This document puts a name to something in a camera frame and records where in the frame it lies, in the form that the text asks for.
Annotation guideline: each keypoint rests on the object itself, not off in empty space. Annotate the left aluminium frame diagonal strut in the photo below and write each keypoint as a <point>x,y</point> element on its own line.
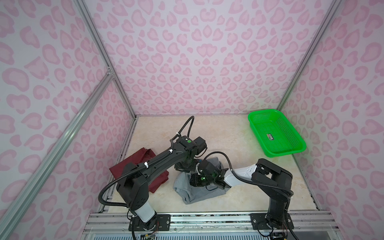
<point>21,204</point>

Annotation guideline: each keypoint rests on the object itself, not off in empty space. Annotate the grey long sleeve shirt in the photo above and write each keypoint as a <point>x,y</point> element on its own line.
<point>191,194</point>

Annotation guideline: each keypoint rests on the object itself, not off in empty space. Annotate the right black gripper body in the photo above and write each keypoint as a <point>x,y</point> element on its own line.
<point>202,179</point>

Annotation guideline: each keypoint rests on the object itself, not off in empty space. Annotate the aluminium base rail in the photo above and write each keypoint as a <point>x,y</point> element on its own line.
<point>307,225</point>

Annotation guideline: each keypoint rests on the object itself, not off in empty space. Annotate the aluminium frame post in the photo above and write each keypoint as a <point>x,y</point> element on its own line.
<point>90,25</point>
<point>320,33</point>

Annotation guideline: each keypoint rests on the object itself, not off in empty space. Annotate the green plastic basket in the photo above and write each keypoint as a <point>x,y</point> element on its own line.
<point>275,134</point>

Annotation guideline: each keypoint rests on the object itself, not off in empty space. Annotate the right rear aluminium frame post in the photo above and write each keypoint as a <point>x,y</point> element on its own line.
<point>320,33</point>

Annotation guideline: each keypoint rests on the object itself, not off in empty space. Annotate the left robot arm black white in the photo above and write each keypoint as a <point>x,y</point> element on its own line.
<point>133,184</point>

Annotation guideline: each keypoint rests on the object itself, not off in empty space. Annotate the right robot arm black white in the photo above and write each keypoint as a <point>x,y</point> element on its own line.
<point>273,180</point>

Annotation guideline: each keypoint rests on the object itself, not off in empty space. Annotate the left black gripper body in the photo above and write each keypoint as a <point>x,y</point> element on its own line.
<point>189,166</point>

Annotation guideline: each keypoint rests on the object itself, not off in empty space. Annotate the left rear aluminium frame post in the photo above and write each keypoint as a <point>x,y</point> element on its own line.
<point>90,25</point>

